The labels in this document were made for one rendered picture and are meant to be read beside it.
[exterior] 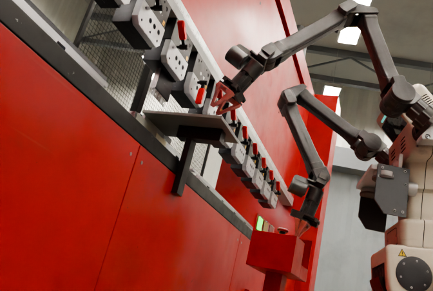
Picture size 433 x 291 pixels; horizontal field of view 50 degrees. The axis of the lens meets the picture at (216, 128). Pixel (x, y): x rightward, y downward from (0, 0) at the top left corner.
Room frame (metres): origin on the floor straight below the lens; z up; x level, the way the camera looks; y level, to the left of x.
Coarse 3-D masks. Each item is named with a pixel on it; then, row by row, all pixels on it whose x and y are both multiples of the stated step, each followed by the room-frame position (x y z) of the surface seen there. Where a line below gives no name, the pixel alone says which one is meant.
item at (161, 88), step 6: (156, 72) 1.37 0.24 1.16; (162, 72) 1.37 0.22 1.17; (156, 78) 1.36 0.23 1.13; (162, 78) 1.38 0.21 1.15; (168, 78) 1.41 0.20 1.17; (156, 84) 1.36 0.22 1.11; (162, 84) 1.39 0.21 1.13; (168, 84) 1.43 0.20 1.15; (156, 90) 1.38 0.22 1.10; (162, 90) 1.40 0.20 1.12; (168, 90) 1.44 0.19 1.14; (156, 96) 1.40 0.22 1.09; (162, 96) 1.42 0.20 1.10; (168, 96) 1.45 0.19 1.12; (162, 102) 1.44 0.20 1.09
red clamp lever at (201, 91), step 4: (200, 80) 1.52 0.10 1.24; (204, 80) 1.51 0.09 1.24; (200, 84) 1.53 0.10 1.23; (204, 84) 1.52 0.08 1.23; (200, 88) 1.52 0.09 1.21; (200, 92) 1.51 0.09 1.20; (204, 92) 1.52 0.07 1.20; (200, 96) 1.51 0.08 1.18; (196, 100) 1.52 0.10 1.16; (200, 100) 1.52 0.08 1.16
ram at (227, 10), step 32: (192, 0) 1.36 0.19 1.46; (224, 0) 1.57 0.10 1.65; (256, 0) 1.88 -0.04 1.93; (192, 32) 1.42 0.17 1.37; (224, 32) 1.64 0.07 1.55; (256, 32) 1.97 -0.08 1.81; (224, 64) 1.72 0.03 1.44; (288, 64) 2.58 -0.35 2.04; (256, 96) 2.16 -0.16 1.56; (256, 128) 2.26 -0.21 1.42; (288, 128) 2.86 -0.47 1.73; (288, 160) 3.01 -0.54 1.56
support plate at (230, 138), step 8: (144, 112) 1.32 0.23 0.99; (152, 112) 1.31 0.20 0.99; (160, 112) 1.30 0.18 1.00; (168, 112) 1.29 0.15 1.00; (176, 112) 1.28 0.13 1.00; (152, 120) 1.37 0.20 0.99; (160, 120) 1.35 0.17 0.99; (168, 120) 1.33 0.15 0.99; (176, 120) 1.32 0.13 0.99; (184, 120) 1.30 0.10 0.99; (192, 120) 1.29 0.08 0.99; (200, 120) 1.27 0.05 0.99; (208, 120) 1.25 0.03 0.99; (216, 120) 1.24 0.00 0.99; (224, 120) 1.24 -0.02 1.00; (160, 128) 1.42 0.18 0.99; (168, 128) 1.40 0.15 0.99; (176, 128) 1.38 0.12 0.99; (224, 128) 1.28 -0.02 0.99; (176, 136) 1.46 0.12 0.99; (232, 136) 1.33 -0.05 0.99
